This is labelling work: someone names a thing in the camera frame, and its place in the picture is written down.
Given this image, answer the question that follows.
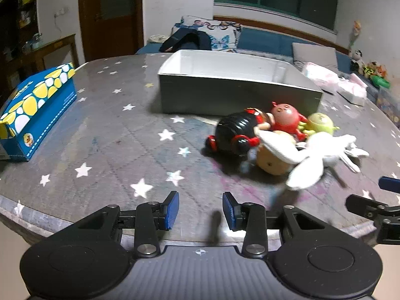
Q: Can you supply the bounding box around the black backpack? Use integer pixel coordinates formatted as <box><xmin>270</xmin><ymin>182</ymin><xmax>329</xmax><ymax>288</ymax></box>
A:
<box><xmin>159</xmin><ymin>29</ymin><xmax>211</xmax><ymax>53</ymax></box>

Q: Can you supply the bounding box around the green round toy figure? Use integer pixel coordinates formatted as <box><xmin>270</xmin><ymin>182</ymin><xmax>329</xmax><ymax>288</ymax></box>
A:
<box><xmin>300</xmin><ymin>112</ymin><xmax>341</xmax><ymax>137</ymax></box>

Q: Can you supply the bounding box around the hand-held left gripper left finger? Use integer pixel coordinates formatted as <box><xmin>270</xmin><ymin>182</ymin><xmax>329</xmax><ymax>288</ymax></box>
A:
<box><xmin>76</xmin><ymin>190</ymin><xmax>180</xmax><ymax>258</ymax></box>

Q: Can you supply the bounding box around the blue cushioned wooden sofa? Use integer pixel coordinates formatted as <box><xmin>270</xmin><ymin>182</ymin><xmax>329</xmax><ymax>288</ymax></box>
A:
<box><xmin>136</xmin><ymin>15</ymin><xmax>351</xmax><ymax>67</ymax></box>

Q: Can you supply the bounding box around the beige peanut toy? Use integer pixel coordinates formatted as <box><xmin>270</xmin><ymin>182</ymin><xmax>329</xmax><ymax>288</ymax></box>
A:
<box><xmin>256</xmin><ymin>131</ymin><xmax>297</xmax><ymax>176</ymax></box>

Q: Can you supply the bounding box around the blue yellow tissue box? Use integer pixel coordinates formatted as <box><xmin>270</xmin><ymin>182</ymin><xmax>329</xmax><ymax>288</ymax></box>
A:
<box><xmin>0</xmin><ymin>63</ymin><xmax>78</xmax><ymax>162</ymax></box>

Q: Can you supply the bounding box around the grey cushion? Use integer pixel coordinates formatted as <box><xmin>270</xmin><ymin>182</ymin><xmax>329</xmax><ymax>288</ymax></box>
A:
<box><xmin>291</xmin><ymin>42</ymin><xmax>339</xmax><ymax>69</ymax></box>

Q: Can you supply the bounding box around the grey cardboard box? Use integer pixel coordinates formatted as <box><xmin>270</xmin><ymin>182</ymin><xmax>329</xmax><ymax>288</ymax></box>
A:
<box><xmin>157</xmin><ymin>49</ymin><xmax>324</xmax><ymax>117</ymax></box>

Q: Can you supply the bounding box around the butterfly print pillow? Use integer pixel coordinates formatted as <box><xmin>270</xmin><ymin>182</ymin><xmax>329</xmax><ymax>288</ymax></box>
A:
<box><xmin>171</xmin><ymin>15</ymin><xmax>243</xmax><ymax>53</ymax></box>

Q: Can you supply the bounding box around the hanging wall ornament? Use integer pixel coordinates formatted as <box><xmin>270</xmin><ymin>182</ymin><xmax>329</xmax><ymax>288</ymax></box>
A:
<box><xmin>350</xmin><ymin>20</ymin><xmax>362</xmax><ymax>48</ymax></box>

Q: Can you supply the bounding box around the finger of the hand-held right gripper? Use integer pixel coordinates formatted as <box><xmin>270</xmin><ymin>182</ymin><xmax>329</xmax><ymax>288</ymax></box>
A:
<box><xmin>345</xmin><ymin>194</ymin><xmax>400</xmax><ymax>245</ymax></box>
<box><xmin>379</xmin><ymin>176</ymin><xmax>400</xmax><ymax>194</ymax></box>

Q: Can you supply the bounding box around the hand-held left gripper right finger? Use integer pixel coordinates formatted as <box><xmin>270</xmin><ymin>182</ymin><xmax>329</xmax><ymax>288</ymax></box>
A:
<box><xmin>222</xmin><ymin>192</ymin><xmax>326</xmax><ymax>258</ymax></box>

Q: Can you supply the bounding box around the black white plush toy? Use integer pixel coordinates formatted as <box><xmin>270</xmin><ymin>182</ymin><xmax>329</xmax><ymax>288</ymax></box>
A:
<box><xmin>350</xmin><ymin>49</ymin><xmax>365</xmax><ymax>69</ymax></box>

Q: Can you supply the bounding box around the patterned storage box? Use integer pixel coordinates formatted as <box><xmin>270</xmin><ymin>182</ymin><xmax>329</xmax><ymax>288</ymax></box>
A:
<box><xmin>376</xmin><ymin>86</ymin><xmax>400</xmax><ymax>120</ymax></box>

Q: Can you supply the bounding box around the dark wooden bookshelf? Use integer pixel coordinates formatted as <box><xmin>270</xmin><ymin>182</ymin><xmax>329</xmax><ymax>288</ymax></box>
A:
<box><xmin>0</xmin><ymin>0</ymin><xmax>40</xmax><ymax>101</ymax></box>

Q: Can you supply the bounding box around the green plastic toy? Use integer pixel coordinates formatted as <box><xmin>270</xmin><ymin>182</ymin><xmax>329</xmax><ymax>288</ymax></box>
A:
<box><xmin>370</xmin><ymin>75</ymin><xmax>391</xmax><ymax>89</ymax></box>

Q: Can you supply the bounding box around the white pink package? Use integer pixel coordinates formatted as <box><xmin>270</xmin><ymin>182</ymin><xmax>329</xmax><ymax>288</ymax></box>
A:
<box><xmin>337</xmin><ymin>73</ymin><xmax>369</xmax><ymax>106</ymax></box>

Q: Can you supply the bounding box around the grey star print tablecloth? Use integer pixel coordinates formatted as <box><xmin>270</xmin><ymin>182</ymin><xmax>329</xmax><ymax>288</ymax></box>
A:
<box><xmin>0</xmin><ymin>53</ymin><xmax>400</xmax><ymax>248</ymax></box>

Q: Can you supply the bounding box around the orange plush toy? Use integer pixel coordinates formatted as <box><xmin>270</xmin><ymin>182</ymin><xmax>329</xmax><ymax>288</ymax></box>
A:
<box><xmin>362</xmin><ymin>62</ymin><xmax>388</xmax><ymax>79</ymax></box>

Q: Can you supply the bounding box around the pink round toy figure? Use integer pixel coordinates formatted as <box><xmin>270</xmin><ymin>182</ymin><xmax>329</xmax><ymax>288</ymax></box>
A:
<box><xmin>270</xmin><ymin>101</ymin><xmax>310</xmax><ymax>141</ymax></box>

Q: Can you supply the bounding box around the black red toy figure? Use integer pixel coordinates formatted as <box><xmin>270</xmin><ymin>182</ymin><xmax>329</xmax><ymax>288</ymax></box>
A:
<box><xmin>204</xmin><ymin>108</ymin><xmax>276</xmax><ymax>164</ymax></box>

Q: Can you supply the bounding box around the brown wooden door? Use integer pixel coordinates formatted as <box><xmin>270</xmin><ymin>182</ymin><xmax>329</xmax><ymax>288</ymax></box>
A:
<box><xmin>78</xmin><ymin>0</ymin><xmax>144</xmax><ymax>63</ymax></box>

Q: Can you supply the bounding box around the white plush rabbit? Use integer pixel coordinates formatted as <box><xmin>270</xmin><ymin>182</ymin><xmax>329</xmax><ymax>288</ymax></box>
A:
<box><xmin>254</xmin><ymin>129</ymin><xmax>370</xmax><ymax>192</ymax></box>

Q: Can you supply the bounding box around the brown wooden desk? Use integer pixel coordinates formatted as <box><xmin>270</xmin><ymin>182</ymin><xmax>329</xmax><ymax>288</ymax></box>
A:
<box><xmin>22</xmin><ymin>34</ymin><xmax>79</xmax><ymax>69</ymax></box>

